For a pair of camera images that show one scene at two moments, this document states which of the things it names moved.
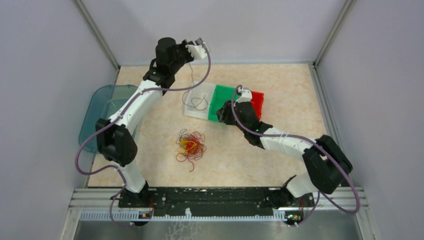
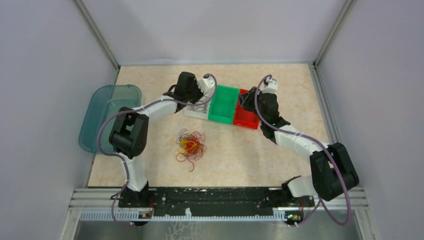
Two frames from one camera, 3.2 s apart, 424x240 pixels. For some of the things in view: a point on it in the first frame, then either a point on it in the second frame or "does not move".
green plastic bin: (221, 94) does not move
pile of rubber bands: (190, 146) does not move
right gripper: (224, 114) -> (246, 99)
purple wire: (192, 74) -> (200, 106)
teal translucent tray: (103, 101) does not move
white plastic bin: (199, 99) does not move
